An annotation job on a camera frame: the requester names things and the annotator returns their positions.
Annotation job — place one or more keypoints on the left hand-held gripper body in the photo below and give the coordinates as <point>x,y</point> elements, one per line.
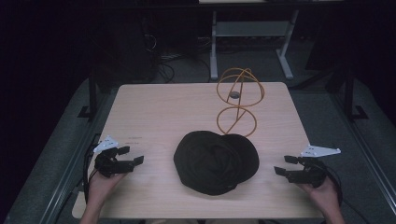
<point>109,161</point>

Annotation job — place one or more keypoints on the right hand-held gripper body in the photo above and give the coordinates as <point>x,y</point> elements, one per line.
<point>311,169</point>

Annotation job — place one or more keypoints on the black baseball cap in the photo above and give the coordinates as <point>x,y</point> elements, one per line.
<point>214,161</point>

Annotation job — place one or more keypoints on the person's left hand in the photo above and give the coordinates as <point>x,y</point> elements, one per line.
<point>101,184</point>

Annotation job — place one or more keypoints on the person's right hand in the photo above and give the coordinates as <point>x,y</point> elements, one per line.
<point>322,194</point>

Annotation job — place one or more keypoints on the black metal stand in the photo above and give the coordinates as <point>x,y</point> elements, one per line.
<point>92,93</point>
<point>350,96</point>

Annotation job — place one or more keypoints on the grey metal desk frame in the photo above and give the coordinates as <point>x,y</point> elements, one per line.
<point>249,29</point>

